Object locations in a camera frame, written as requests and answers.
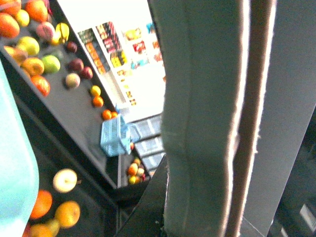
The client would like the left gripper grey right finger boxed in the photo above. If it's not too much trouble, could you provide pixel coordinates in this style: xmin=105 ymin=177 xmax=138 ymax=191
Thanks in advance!
xmin=147 ymin=0 xmax=277 ymax=237

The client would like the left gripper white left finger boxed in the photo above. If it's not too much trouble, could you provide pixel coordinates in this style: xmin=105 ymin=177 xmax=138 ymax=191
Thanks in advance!
xmin=0 ymin=67 xmax=39 ymax=237

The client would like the black metal shelf rack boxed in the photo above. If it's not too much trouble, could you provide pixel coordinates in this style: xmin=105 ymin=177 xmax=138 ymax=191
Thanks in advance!
xmin=0 ymin=0 xmax=168 ymax=237

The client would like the orange beside far lemon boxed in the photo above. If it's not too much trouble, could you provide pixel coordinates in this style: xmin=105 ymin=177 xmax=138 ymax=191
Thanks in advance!
xmin=92 ymin=96 xmax=104 ymax=108

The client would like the white goods shelf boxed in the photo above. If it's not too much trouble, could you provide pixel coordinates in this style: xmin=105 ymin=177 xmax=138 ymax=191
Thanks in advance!
xmin=78 ymin=21 xmax=165 ymax=108

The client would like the yellow lemon far tray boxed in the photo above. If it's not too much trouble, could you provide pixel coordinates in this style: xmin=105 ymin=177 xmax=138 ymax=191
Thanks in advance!
xmin=90 ymin=85 xmax=101 ymax=97

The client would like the small yellow lemon left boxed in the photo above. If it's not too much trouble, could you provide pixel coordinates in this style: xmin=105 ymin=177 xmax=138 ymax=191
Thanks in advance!
xmin=14 ymin=9 xmax=30 ymax=27

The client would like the orange near tray centre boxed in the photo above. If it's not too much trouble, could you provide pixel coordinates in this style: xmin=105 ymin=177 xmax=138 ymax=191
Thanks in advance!
xmin=30 ymin=190 xmax=53 ymax=220

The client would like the white pear with stem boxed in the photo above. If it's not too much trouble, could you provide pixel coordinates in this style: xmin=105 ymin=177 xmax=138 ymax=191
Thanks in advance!
xmin=52 ymin=168 xmax=81 ymax=193

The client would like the yellow orange fruit centre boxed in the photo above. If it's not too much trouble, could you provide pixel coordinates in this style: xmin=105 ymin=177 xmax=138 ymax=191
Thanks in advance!
xmin=30 ymin=224 xmax=53 ymax=237

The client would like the brown kiwi upper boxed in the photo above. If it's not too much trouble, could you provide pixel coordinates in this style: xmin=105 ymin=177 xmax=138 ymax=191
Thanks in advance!
xmin=46 ymin=219 xmax=60 ymax=237

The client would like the golden russet apple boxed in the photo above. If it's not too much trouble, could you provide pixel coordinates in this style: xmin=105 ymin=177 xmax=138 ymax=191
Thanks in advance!
xmin=54 ymin=200 xmax=80 ymax=229

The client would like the red orange persimmon far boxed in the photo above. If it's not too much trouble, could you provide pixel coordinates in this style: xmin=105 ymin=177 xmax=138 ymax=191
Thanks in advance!
xmin=31 ymin=75 xmax=51 ymax=97

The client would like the light blue plastic basket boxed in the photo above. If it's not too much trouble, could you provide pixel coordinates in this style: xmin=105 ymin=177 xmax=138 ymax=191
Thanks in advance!
xmin=100 ymin=114 xmax=141 ymax=157

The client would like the orange left of basket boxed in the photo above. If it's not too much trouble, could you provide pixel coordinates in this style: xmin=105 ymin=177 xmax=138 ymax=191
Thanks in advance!
xmin=102 ymin=109 xmax=112 ymax=120

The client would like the pink peach centre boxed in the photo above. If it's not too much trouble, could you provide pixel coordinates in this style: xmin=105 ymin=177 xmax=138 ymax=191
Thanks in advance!
xmin=65 ymin=73 xmax=80 ymax=88

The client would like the pink peach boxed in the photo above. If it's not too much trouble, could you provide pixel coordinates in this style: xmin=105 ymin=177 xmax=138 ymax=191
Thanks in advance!
xmin=36 ymin=22 xmax=55 ymax=41
xmin=65 ymin=73 xmax=80 ymax=88

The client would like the yellow orange apple far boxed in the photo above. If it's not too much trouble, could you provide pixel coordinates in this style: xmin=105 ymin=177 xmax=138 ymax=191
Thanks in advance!
xmin=21 ymin=57 xmax=44 ymax=76

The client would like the green apple far tray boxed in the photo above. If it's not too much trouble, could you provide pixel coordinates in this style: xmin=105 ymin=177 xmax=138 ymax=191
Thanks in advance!
xmin=41 ymin=55 xmax=61 ymax=74

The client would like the brown yellow pear far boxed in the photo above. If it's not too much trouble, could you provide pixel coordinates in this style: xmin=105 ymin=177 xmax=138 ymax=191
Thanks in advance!
xmin=4 ymin=45 xmax=28 ymax=66

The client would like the dark red apple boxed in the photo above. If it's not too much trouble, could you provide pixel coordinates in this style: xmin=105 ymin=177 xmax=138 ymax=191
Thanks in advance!
xmin=80 ymin=66 xmax=93 ymax=80

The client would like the dark purple plum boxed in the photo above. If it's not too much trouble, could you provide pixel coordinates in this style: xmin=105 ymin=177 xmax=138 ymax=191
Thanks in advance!
xmin=68 ymin=58 xmax=84 ymax=72

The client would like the yellow green pear far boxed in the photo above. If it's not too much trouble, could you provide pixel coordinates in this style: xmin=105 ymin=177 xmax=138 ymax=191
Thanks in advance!
xmin=16 ymin=36 xmax=40 ymax=56

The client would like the small dark passion fruit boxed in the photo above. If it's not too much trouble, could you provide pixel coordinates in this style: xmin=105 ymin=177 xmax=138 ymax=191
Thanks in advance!
xmin=66 ymin=41 xmax=78 ymax=53

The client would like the yellow starfruit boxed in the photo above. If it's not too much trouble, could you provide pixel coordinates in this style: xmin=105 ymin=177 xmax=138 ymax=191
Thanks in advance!
xmin=50 ymin=23 xmax=70 ymax=45

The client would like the pink peach left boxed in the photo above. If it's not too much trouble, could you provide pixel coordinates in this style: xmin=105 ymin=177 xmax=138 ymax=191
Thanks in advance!
xmin=36 ymin=22 xmax=55 ymax=41

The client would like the orange front left upper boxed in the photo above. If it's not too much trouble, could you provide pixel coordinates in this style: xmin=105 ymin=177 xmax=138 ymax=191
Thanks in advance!
xmin=0 ymin=12 xmax=20 ymax=39

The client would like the large orange back left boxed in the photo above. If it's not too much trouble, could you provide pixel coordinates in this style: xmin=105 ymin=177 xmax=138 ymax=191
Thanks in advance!
xmin=25 ymin=0 xmax=48 ymax=23

